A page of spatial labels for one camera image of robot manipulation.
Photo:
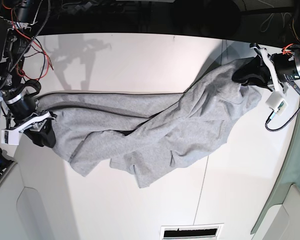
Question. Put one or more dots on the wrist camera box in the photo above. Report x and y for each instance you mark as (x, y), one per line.
(277, 103)
(10, 137)

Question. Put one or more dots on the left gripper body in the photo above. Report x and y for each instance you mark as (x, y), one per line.
(286, 65)

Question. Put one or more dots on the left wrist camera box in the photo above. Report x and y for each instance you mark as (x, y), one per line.
(277, 103)

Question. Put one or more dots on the beige chair right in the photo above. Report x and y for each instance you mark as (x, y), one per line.
(282, 221)

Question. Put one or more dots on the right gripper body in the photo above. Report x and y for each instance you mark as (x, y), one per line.
(24, 110)

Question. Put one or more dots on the orange grey scissors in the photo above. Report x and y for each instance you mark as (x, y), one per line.
(295, 87)

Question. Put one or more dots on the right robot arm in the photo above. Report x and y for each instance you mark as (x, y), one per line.
(21, 22)

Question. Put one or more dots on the grey t-shirt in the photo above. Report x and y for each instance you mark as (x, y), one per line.
(149, 135)

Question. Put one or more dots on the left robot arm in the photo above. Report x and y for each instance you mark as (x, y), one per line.
(295, 29)

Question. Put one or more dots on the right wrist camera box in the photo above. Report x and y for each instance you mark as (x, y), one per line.
(10, 137)

